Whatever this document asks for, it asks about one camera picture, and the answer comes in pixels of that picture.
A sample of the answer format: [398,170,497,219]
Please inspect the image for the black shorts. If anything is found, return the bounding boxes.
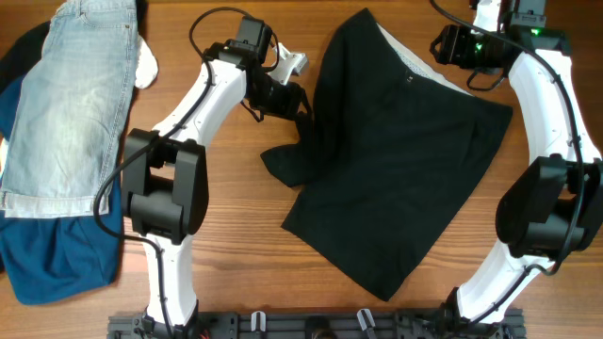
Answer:
[262,9,513,300]

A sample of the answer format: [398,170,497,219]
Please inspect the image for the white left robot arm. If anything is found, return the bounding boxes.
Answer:
[122,39,309,338]

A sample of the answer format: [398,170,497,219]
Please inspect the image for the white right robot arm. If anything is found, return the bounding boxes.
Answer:
[430,24,602,337]

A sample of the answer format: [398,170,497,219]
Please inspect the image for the white cloth item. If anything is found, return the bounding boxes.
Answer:
[135,35,158,89]

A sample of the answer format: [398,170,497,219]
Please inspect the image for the light blue denim shorts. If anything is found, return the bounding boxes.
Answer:
[1,0,138,218]

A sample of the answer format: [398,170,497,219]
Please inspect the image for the black garment under pile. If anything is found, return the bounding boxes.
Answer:
[1,22,50,91]

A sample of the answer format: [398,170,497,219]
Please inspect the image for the dark blue garment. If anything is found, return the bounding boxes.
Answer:
[0,74,124,306]

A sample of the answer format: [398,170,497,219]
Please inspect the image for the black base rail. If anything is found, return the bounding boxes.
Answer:
[106,309,528,339]

